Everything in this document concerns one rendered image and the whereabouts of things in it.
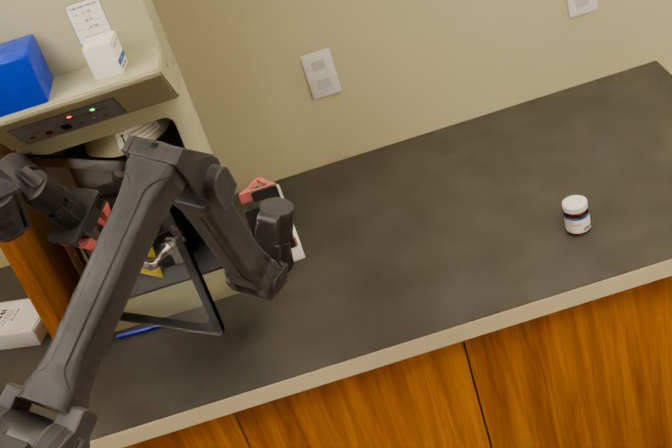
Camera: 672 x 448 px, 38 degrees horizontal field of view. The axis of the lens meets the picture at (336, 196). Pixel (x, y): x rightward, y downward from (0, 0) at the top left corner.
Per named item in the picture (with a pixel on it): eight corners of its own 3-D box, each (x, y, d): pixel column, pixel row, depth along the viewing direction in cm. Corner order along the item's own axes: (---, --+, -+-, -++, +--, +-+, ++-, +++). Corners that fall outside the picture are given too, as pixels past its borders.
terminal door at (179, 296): (107, 315, 201) (23, 153, 180) (227, 334, 185) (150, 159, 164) (105, 318, 200) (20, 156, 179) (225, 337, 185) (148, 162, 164)
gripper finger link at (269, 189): (271, 162, 176) (276, 189, 169) (283, 194, 180) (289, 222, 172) (235, 174, 177) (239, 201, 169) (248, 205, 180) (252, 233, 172)
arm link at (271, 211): (225, 285, 160) (273, 299, 157) (225, 226, 154) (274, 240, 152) (257, 248, 170) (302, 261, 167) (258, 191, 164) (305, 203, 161)
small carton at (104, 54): (100, 68, 171) (87, 37, 168) (127, 61, 171) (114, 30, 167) (95, 81, 167) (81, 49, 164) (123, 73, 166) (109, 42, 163)
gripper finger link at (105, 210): (87, 252, 173) (53, 228, 165) (103, 216, 175) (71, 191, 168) (116, 257, 169) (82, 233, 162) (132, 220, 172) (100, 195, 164)
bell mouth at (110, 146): (87, 126, 200) (77, 103, 197) (170, 100, 200) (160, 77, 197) (81, 169, 185) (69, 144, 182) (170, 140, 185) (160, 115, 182)
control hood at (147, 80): (12, 145, 179) (-13, 98, 174) (180, 91, 179) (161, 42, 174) (3, 176, 170) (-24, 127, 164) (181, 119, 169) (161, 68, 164)
